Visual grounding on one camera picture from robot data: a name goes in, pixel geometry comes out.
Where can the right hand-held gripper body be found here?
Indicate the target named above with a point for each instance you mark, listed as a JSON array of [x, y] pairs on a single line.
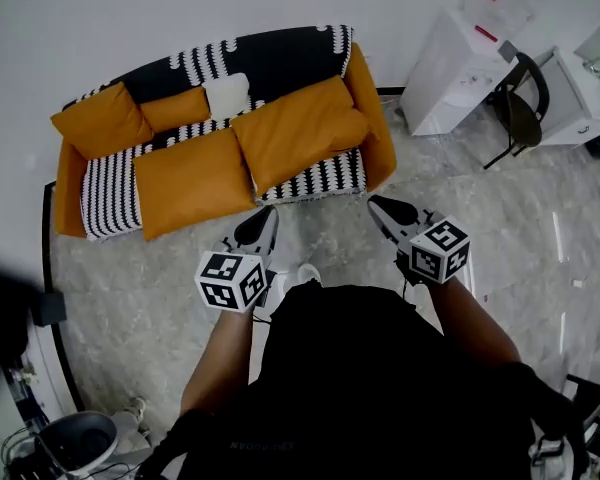
[[437, 253]]

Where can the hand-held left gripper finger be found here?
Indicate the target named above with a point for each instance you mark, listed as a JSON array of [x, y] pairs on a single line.
[[272, 235], [242, 225]]

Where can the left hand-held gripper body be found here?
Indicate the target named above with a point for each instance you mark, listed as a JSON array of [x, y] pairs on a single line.
[[227, 280]]

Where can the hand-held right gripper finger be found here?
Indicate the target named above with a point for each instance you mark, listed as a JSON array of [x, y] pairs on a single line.
[[412, 208], [386, 228]]

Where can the large orange cushion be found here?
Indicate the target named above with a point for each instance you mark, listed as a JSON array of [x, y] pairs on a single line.
[[102, 120], [192, 183]]

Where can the orange cushion with black zipper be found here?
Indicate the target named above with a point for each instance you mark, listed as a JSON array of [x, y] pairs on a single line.
[[295, 133]]

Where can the small white cushion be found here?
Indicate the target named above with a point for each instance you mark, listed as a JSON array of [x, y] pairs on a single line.
[[226, 95]]

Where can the small orange cushion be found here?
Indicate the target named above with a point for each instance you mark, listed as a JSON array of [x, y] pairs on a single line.
[[175, 109]]

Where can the person's right forearm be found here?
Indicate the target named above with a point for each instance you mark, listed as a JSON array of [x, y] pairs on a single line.
[[475, 328]]

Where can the person's left forearm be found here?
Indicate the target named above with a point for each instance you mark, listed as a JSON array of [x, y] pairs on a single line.
[[220, 363]]

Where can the person's right white shoe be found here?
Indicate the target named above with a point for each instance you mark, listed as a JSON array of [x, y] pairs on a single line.
[[305, 274]]

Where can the orange sofa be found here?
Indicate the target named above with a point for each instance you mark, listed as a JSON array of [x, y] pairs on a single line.
[[377, 133]]

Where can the white water dispenser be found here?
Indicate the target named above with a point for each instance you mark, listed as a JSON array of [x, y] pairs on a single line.
[[445, 83]]

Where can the black chair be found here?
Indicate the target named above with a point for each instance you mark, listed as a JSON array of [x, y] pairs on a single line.
[[522, 113]]

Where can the person's black shirt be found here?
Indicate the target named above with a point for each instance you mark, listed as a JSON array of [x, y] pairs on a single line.
[[360, 393]]

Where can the black box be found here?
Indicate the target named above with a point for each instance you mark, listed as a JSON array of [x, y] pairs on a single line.
[[49, 309]]

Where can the black floor trim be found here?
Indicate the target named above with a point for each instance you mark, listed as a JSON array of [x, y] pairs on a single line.
[[47, 248]]

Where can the small grey item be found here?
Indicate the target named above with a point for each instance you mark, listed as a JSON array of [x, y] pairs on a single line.
[[507, 51]]

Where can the small pink item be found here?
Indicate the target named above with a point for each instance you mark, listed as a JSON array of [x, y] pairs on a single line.
[[486, 33]]

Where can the white cabinet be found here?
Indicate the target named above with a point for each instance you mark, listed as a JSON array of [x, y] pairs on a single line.
[[570, 98]]

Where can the grey white headset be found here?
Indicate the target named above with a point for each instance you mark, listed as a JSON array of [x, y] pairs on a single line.
[[77, 440]]

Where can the metal faucet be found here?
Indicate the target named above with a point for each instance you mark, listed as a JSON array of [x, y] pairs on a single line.
[[596, 67]]

